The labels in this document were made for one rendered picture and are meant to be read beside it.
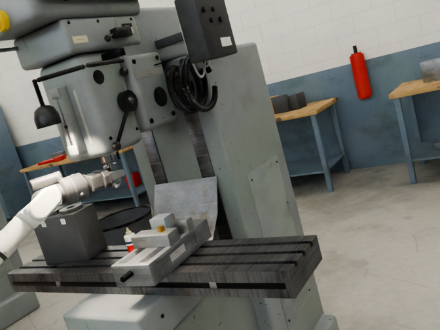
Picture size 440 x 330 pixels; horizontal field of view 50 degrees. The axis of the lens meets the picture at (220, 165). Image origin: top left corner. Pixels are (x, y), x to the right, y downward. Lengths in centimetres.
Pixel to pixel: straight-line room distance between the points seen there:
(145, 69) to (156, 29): 19
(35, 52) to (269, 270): 95
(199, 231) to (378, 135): 417
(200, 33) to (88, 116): 44
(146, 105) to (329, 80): 413
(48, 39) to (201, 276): 83
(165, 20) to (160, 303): 102
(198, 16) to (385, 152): 429
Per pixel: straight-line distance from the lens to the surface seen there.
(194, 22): 157
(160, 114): 168
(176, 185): 196
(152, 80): 169
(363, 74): 538
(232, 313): 190
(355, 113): 559
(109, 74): 157
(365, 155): 569
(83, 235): 186
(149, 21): 179
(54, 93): 154
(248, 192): 190
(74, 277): 181
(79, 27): 152
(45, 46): 154
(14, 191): 899
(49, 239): 196
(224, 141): 180
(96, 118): 150
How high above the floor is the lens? 146
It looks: 10 degrees down
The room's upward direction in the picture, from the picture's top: 16 degrees counter-clockwise
